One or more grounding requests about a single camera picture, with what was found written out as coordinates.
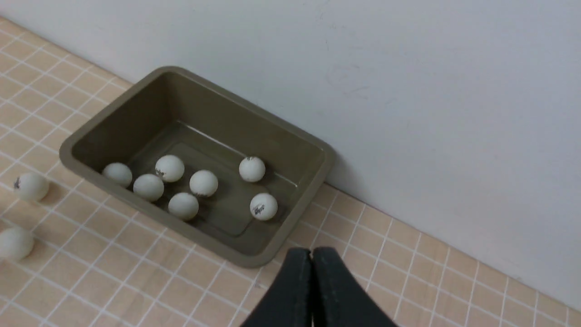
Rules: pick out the checkered beige tablecloth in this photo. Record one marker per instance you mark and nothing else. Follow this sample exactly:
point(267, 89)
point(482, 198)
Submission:
point(97, 262)

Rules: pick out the white ball upper left group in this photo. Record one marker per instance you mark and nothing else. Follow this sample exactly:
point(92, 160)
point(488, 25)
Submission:
point(31, 186)

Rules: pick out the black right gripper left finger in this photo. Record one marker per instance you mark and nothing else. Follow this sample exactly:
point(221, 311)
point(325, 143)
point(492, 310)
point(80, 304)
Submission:
point(287, 302)

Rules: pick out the white ball logo top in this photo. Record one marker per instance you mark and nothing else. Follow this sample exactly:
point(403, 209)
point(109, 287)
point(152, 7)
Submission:
point(169, 168)

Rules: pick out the white ball plain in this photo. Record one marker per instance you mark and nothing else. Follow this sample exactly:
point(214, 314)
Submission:
point(203, 183)
point(15, 243)

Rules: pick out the white ball logo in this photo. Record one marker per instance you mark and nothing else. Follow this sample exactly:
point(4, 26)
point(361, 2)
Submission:
point(169, 168)
point(184, 206)

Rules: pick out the olive plastic bin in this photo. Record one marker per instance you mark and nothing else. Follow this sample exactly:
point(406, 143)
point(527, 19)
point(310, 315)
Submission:
point(172, 111)

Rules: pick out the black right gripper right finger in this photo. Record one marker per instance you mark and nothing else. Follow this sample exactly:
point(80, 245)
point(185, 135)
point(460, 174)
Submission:
point(337, 299)

